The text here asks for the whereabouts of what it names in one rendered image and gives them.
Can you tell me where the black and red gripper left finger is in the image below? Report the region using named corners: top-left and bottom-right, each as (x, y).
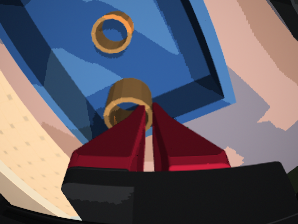
top-left (67, 105), bottom-right (146, 171)

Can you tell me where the bronze bushing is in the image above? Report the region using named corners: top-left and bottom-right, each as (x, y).
top-left (91, 11), bottom-right (134, 53)
top-left (103, 78), bottom-right (152, 131)

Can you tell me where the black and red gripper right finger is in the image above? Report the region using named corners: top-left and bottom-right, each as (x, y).
top-left (152, 103), bottom-right (231, 171)

